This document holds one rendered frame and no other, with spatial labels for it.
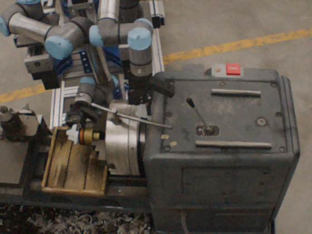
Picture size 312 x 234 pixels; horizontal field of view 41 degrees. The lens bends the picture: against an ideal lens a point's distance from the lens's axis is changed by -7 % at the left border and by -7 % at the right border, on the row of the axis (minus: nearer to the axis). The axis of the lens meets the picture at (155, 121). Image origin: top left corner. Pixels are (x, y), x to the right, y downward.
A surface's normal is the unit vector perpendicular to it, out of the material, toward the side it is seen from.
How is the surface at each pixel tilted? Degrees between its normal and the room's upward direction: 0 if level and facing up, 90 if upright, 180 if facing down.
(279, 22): 0
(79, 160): 0
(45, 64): 90
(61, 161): 0
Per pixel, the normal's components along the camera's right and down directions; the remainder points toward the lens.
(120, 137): -0.10, -0.01
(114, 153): -0.10, 0.37
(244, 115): -0.07, -0.61
